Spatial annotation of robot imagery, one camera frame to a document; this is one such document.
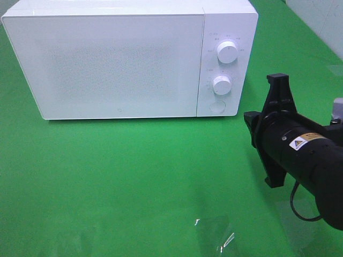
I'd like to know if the white round knob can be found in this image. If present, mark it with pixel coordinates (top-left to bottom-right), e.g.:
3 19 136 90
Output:
217 41 238 64
212 75 232 95

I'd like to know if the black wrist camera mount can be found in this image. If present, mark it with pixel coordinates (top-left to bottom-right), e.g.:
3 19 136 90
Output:
330 97 343 124

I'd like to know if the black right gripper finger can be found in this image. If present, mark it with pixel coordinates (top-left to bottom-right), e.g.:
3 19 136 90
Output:
266 73 294 104
262 153 287 188

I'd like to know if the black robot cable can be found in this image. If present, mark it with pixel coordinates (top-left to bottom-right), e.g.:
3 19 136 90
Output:
290 180 322 222

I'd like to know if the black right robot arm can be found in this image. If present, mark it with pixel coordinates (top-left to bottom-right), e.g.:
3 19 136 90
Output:
244 73 342 230

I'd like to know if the clear tape piece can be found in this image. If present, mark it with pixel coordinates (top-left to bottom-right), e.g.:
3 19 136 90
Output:
194 215 240 256

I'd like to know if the green table cloth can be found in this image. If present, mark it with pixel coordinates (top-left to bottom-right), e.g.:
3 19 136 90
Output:
1 1 342 256

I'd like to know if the white microwave door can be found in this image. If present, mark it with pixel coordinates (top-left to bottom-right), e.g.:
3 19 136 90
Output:
3 14 204 120

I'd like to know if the round white door button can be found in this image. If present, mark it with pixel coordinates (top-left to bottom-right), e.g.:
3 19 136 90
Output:
210 101 226 114

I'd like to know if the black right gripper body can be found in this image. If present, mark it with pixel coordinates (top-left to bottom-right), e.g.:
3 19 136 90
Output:
243 101 297 161

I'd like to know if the white microwave oven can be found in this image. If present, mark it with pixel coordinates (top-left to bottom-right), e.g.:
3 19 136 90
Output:
1 1 258 117

